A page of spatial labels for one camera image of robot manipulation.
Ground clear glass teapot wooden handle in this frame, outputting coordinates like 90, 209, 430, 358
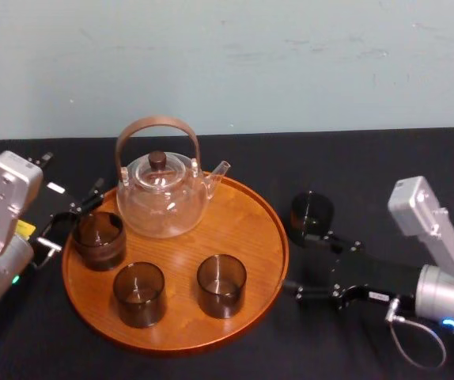
115, 114, 231, 239

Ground right gripper cable silver plug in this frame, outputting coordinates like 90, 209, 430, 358
384, 298, 448, 370

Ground glass teapot lid brown knob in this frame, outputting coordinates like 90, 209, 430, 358
136, 150, 181, 188

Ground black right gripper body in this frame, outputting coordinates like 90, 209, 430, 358
329, 249, 422, 314

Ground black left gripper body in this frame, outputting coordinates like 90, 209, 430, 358
14, 180, 79, 257

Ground smoky brown glass cup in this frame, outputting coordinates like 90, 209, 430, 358
71, 211, 127, 272
112, 261, 167, 329
289, 191, 336, 249
195, 253, 248, 320

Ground left gripper cable silver plug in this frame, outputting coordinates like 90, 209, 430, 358
32, 236, 63, 271

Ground black table cloth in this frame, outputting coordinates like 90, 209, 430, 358
0, 127, 454, 380

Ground round wooden tray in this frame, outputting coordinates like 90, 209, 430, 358
61, 170, 290, 352

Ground gripper cable silver plug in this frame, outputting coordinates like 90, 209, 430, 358
32, 236, 63, 271
384, 298, 448, 370

